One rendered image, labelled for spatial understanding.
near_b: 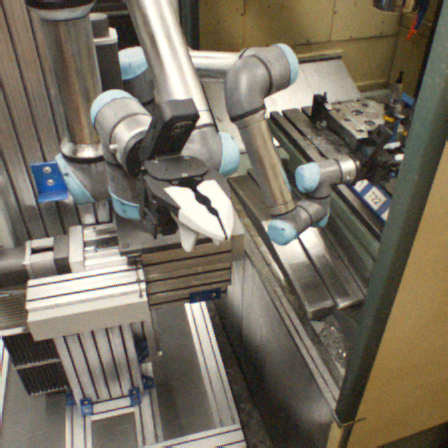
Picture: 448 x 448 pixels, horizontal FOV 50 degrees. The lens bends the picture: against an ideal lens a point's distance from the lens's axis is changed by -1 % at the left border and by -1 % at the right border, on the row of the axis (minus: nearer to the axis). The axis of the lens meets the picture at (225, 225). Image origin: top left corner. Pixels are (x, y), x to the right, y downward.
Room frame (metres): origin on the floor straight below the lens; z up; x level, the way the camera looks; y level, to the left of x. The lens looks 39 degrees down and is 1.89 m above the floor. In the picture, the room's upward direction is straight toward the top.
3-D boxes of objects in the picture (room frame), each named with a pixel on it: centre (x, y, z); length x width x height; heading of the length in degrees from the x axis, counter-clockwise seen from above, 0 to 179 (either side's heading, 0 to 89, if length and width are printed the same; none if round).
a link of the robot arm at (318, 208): (1.08, -0.25, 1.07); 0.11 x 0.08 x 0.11; 137
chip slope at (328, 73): (2.41, -0.38, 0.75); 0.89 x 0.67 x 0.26; 108
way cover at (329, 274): (1.47, -0.28, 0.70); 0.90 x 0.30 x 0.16; 18
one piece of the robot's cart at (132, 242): (0.93, 0.18, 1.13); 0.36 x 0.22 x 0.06; 104
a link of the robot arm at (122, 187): (0.65, 0.13, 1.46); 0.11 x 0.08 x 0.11; 119
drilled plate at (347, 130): (1.81, -0.57, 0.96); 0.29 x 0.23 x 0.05; 18
